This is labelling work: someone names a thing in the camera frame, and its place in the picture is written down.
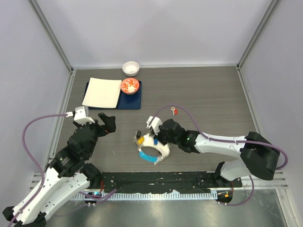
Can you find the black key fob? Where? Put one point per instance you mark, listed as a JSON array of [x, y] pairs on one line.
[[138, 134]]

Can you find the steel key organizer blue handle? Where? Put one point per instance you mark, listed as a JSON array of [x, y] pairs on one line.
[[150, 152]]

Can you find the white slotted cable duct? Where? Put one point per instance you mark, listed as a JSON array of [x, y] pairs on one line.
[[163, 197]]

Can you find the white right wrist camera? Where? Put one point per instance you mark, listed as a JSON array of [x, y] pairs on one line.
[[153, 123]]

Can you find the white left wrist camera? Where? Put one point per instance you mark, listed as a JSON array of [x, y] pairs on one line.
[[81, 115]]

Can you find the yellow key tag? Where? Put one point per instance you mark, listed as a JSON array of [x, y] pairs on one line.
[[140, 140]]

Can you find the red tagged key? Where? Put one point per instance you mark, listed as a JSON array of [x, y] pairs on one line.
[[174, 110]]

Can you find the white ceramic bowl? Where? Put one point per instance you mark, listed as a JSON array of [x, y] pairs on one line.
[[131, 68]]

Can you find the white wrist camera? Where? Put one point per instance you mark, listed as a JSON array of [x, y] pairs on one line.
[[81, 115], [153, 123]]

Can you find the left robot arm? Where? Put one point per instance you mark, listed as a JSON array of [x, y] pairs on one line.
[[66, 175]]

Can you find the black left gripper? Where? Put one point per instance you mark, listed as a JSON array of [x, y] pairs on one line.
[[109, 126]]

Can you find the white square plate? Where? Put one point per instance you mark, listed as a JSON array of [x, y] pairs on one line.
[[102, 93]]

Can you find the dark blue placemat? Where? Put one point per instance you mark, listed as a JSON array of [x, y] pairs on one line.
[[125, 102]]

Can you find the red patterned bowl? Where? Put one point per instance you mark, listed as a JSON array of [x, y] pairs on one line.
[[130, 86]]

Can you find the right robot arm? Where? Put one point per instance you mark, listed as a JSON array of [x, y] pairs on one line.
[[253, 154]]

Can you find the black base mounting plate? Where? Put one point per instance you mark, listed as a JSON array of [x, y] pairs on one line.
[[161, 182]]

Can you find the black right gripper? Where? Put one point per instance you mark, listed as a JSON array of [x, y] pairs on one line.
[[158, 137]]

